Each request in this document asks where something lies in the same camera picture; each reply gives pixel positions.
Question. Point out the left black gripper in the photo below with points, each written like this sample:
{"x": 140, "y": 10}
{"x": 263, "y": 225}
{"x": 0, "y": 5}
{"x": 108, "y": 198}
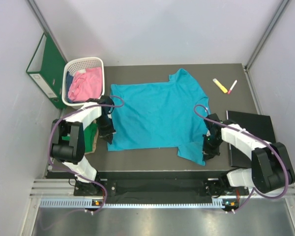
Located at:
{"x": 107, "y": 134}

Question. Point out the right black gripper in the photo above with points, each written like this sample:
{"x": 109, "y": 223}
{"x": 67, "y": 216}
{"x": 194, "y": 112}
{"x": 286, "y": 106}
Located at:
{"x": 209, "y": 153}

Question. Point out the teal t shirt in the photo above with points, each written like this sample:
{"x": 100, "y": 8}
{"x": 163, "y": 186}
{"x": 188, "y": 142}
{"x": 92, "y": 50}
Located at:
{"x": 161, "y": 115}

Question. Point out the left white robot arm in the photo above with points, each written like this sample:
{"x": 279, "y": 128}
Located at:
{"x": 68, "y": 142}

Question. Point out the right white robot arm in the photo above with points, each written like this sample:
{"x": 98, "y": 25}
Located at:
{"x": 270, "y": 168}

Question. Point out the black board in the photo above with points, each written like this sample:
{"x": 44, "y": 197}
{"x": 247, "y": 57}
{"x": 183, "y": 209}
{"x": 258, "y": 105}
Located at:
{"x": 258, "y": 125}

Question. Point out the yellow highlighter marker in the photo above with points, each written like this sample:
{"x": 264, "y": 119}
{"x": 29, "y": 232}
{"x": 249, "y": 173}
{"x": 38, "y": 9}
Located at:
{"x": 220, "y": 86}

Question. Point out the pink t shirt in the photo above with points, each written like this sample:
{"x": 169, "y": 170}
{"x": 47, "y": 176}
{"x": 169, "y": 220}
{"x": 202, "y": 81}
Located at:
{"x": 86, "y": 85}

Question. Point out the pink white marker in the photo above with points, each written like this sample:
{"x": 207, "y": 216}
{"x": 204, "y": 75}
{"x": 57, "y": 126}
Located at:
{"x": 232, "y": 87}

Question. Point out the white laundry basket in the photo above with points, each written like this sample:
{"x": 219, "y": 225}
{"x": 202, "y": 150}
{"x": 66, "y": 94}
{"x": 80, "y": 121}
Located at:
{"x": 80, "y": 65}

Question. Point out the navy blue t shirt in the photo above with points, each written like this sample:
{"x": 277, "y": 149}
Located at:
{"x": 68, "y": 82}

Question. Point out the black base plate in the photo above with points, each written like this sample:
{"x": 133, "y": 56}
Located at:
{"x": 171, "y": 199}

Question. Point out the grey cable duct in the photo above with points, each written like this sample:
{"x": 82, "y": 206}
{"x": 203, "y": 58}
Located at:
{"x": 90, "y": 203}

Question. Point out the green ring binder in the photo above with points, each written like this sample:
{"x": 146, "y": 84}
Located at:
{"x": 46, "y": 70}

